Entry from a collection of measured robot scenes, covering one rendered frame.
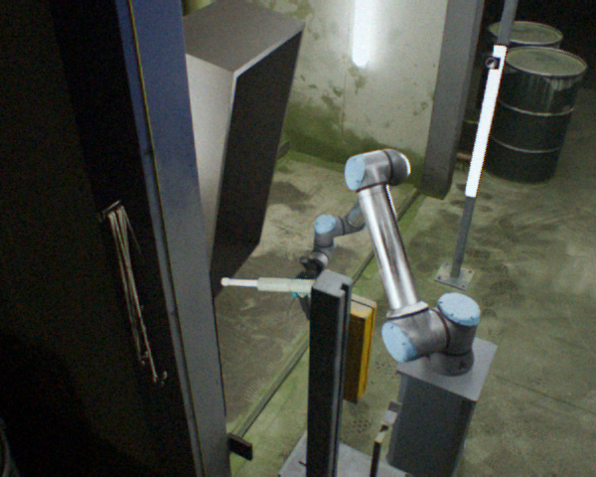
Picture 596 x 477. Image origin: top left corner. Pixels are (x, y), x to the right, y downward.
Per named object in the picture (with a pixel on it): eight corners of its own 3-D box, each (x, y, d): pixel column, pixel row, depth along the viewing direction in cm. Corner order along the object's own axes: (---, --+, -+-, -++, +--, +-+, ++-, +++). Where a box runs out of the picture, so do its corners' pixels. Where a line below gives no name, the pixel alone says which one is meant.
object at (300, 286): (337, 315, 253) (325, 276, 239) (334, 324, 249) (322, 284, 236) (238, 308, 273) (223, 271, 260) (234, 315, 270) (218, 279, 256)
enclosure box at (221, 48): (135, 284, 272) (142, 37, 195) (202, 217, 317) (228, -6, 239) (201, 317, 266) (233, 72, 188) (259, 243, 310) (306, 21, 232)
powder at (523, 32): (569, 33, 469) (569, 32, 469) (547, 51, 435) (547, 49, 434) (505, 20, 496) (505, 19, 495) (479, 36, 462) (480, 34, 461)
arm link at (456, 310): (482, 346, 213) (492, 311, 203) (442, 361, 208) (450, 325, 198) (457, 319, 225) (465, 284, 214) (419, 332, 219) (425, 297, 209)
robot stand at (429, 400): (468, 442, 265) (498, 345, 227) (447, 498, 244) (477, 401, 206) (404, 415, 277) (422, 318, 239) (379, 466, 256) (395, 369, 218)
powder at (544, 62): (503, 47, 440) (504, 46, 439) (578, 55, 429) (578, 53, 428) (506, 73, 398) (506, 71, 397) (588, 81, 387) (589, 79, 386)
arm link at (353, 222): (413, 137, 213) (355, 213, 274) (382, 144, 209) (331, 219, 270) (425, 165, 210) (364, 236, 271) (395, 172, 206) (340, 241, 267)
